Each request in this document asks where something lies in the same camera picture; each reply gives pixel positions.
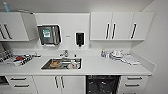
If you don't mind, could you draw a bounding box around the stainless steel dishwasher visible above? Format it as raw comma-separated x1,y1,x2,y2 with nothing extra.
85,75,122,94

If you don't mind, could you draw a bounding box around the white mug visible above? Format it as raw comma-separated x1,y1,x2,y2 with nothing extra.
68,59,75,65

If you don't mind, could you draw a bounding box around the blue dish soap bottle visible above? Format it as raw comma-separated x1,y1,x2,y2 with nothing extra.
101,49,107,59

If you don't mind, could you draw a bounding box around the chrome sink faucet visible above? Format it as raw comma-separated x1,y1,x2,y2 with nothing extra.
59,49,70,58

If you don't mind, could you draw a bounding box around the white bowl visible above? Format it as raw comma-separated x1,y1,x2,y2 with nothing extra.
67,62,78,70

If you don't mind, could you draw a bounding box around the small white cup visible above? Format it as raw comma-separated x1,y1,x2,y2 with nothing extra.
105,52,111,60

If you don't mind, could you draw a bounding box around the stack of white plates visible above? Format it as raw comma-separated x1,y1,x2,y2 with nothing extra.
109,49,125,61

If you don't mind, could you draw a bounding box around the orange bowl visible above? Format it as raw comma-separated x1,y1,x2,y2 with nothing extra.
49,60,62,69

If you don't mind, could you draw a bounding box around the steel paper towel dispenser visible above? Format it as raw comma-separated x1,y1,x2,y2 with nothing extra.
37,24,63,47

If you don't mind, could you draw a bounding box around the steel sink basin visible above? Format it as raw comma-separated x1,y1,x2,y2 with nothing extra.
40,57,83,71

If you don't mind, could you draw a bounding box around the white two-door sink cabinet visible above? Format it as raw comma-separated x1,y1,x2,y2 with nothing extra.
33,75,87,94

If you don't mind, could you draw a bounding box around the dish rack with utensils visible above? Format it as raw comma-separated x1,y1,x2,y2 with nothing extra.
0,50,42,67

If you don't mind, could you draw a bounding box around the small blue bottle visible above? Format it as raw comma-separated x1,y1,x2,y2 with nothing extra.
3,2,11,13

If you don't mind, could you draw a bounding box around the black built-in microwave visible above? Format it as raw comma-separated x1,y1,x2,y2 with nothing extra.
0,75,8,85

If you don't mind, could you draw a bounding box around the black wall soap dispenser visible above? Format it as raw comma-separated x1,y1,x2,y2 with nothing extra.
75,32,85,46

